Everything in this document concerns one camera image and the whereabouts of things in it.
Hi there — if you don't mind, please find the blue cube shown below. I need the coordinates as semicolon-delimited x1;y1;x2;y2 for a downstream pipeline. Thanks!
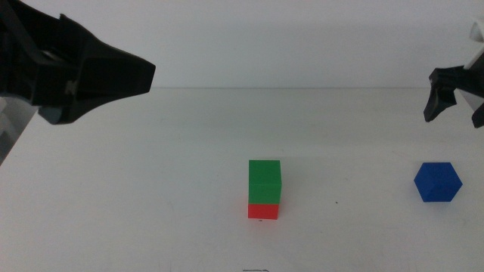
413;162;464;203

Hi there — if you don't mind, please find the green cube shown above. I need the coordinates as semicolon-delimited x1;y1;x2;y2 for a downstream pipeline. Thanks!
247;159;283;206

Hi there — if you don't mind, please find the red cube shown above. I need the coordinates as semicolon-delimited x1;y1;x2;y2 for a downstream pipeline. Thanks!
247;202;280;221

